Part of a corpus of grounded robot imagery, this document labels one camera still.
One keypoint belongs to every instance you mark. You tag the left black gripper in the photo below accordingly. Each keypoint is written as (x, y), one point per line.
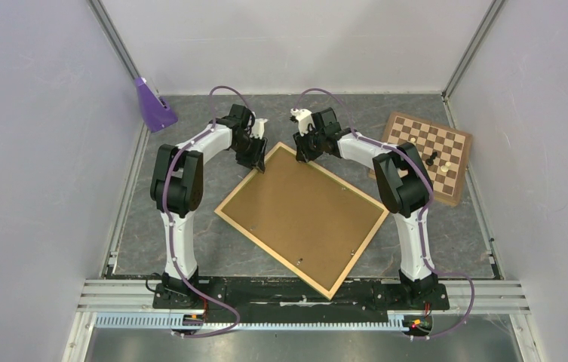
(257, 160)

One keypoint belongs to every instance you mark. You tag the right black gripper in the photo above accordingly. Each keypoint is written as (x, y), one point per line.
(305, 153)

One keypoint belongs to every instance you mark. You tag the brown frame backing board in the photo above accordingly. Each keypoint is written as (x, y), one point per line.
(303, 217)

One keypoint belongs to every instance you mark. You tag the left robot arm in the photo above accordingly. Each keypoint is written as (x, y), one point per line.
(177, 188)

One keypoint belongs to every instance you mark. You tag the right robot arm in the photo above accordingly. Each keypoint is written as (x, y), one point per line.
(403, 184)

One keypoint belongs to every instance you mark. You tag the purple plastic stand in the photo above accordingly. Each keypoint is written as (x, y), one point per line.
(156, 112)

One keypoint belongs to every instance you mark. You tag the black chess piece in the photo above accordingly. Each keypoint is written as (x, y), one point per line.
(430, 160)

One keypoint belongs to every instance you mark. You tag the wooden chessboard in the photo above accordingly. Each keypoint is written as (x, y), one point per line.
(451, 144)

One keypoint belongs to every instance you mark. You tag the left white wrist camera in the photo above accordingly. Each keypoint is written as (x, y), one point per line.
(258, 129)

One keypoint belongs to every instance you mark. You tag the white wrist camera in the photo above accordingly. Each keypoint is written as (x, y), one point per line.
(303, 119)
(258, 129)

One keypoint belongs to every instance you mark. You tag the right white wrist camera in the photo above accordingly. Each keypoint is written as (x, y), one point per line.
(303, 119)

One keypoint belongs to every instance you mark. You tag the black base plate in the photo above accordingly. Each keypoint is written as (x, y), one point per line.
(253, 300)

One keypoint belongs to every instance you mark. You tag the white slotted cable duct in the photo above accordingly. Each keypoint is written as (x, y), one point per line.
(174, 321)

